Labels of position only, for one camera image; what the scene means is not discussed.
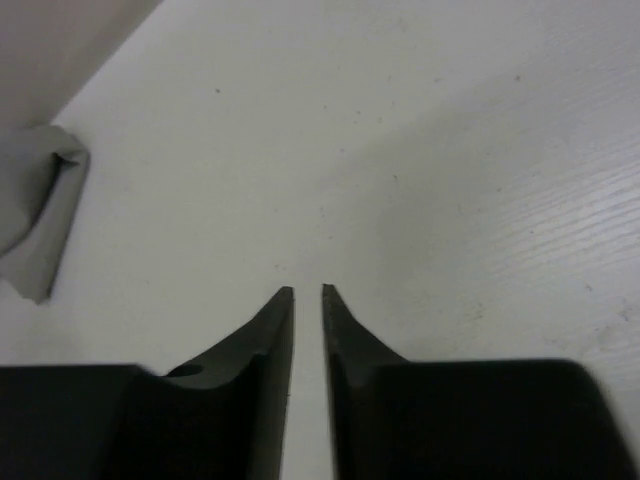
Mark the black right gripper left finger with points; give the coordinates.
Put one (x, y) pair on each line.
(219, 415)

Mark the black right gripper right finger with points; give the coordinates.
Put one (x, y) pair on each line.
(393, 418)

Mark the grey cloth placemat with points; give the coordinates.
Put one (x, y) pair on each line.
(43, 172)

